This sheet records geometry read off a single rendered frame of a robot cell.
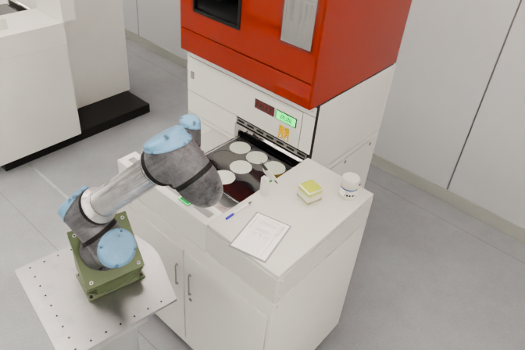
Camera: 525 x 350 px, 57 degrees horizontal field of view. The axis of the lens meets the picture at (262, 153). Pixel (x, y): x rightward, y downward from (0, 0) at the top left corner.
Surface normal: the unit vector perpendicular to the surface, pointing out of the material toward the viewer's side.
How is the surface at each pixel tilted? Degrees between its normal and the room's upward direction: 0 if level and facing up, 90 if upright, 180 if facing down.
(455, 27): 90
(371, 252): 0
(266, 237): 0
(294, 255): 0
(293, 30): 90
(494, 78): 90
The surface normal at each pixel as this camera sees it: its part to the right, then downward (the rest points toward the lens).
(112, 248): 0.57, -0.06
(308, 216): 0.08, -0.81
